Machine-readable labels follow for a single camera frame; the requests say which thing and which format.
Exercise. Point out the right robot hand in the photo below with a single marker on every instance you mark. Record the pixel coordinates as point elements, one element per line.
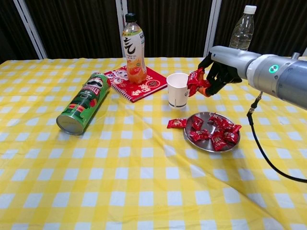
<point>227,57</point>

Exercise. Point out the red candy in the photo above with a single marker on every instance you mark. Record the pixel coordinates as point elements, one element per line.
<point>195,88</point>
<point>220,131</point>
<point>199,135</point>
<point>233,128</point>
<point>230,137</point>
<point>197,124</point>
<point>217,120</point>
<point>218,143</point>
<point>195,76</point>
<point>176,123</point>

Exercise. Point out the round metal plate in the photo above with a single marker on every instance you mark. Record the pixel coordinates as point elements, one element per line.
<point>204,145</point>

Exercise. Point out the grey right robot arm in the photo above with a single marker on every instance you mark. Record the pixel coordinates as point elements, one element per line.
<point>287,79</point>

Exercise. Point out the white paper cup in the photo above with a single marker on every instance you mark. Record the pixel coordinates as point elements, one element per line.
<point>176,95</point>

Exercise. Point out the clear water bottle white cap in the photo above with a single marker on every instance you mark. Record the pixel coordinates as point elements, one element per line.
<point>242,31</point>

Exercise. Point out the black pleated curtain panel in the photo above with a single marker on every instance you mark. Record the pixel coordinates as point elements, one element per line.
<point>9,28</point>
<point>76,28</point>
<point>168,28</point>
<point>275,24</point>

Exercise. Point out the red spiral notebook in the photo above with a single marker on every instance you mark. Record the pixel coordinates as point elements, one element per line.
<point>144,92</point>

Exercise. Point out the orange drink bottle black cap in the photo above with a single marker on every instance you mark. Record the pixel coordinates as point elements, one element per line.
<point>134,52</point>

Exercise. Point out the yellow white checkered tablecloth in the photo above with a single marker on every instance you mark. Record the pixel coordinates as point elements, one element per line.
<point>144,179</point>

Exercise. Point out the green Pringles can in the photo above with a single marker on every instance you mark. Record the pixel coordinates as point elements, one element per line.
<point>84,103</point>

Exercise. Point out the white metal partition post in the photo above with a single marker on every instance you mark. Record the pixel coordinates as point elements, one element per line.
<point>120,7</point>
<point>212,28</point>
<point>305,51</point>
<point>31,30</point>

